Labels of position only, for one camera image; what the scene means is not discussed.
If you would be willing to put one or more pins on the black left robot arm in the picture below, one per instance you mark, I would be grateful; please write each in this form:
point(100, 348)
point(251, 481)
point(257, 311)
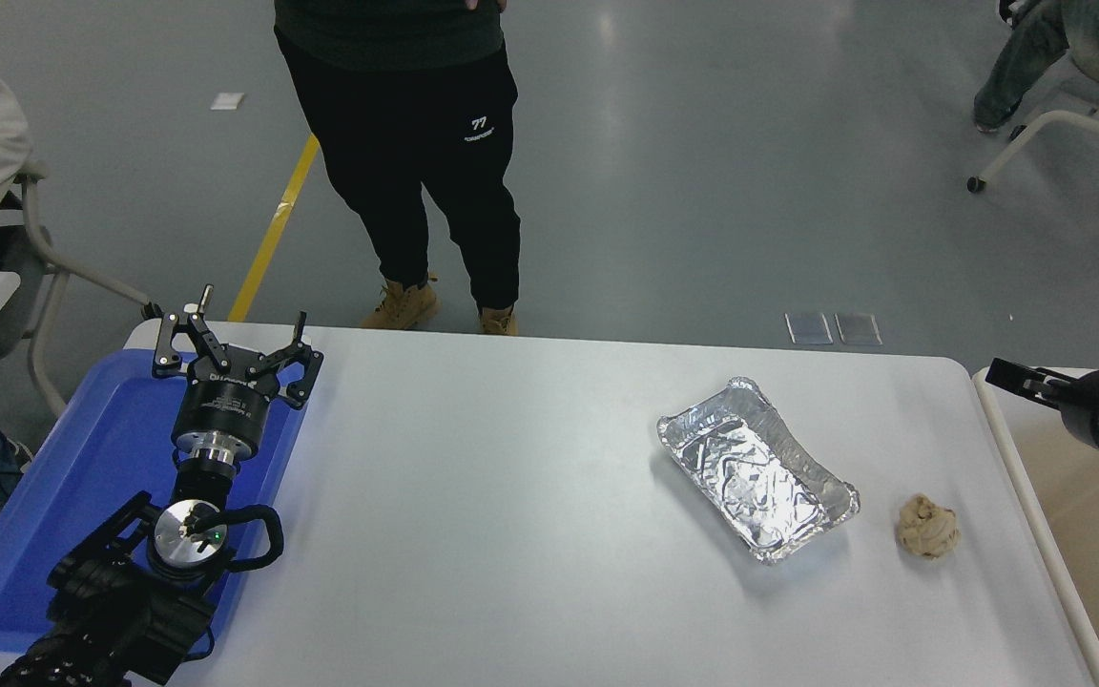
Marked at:
point(111, 620)

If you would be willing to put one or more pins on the grey metal frame chair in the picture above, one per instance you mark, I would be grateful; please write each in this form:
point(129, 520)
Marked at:
point(39, 239)

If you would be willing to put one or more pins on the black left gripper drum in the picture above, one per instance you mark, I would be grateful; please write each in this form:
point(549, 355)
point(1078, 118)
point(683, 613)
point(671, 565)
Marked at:
point(220, 405)

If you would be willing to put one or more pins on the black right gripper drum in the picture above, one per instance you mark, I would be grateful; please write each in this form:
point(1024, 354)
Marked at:
point(1084, 415)

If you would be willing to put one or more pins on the clear floor plate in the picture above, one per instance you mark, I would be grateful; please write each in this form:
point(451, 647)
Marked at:
point(858, 327)
point(808, 327)

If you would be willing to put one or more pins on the seated person on white chair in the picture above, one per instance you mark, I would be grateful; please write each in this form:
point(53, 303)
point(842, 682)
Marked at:
point(1026, 48)

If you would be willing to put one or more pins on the crumpled tan paper ball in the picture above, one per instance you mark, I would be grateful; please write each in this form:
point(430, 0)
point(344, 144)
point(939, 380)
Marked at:
point(929, 527)

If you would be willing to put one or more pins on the standing person's hand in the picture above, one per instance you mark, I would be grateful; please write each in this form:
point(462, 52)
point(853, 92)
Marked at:
point(487, 4)

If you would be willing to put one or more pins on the white chair with casters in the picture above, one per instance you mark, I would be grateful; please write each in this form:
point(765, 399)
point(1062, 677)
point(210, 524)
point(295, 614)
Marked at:
point(1093, 110)

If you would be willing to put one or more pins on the silver foil tray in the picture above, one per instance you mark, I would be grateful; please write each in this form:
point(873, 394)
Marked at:
point(759, 468)

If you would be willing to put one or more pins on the blue plastic tray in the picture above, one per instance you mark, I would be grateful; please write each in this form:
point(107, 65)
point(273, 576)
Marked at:
point(82, 477)

